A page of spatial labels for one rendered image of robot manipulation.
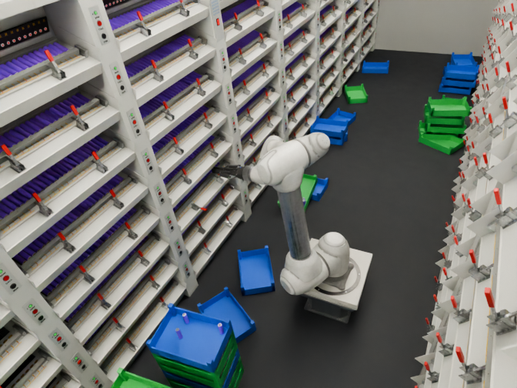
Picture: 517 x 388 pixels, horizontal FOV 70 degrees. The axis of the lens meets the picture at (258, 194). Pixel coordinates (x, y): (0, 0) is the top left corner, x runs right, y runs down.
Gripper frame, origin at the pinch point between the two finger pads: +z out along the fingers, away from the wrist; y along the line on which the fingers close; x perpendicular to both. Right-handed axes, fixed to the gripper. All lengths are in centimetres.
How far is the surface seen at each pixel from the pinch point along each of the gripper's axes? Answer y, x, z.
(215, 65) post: 16, 58, -9
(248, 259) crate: -14, -60, -13
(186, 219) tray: -36.3, -8.7, 0.7
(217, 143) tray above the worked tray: 9.8, 12.7, 2.2
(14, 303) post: -122, 30, -7
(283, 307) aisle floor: -37, -66, -49
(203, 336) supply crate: -87, -24, -42
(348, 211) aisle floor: 54, -67, -58
